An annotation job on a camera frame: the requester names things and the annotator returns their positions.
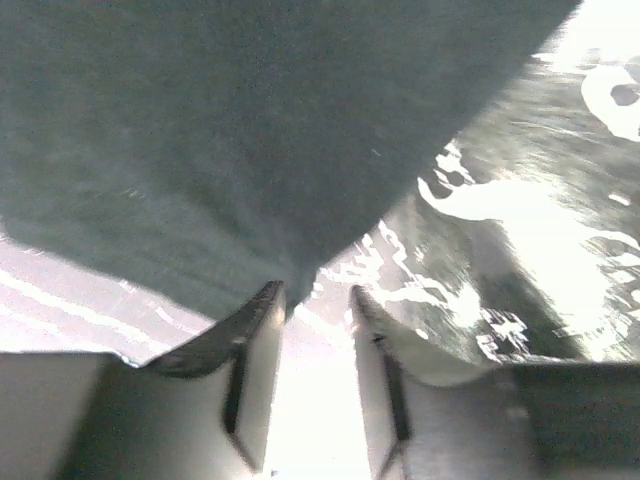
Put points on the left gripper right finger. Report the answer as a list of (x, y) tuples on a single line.
[(559, 420)]

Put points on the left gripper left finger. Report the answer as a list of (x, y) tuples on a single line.
[(200, 411)]

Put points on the black t-shirt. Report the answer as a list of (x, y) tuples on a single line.
[(202, 149)]

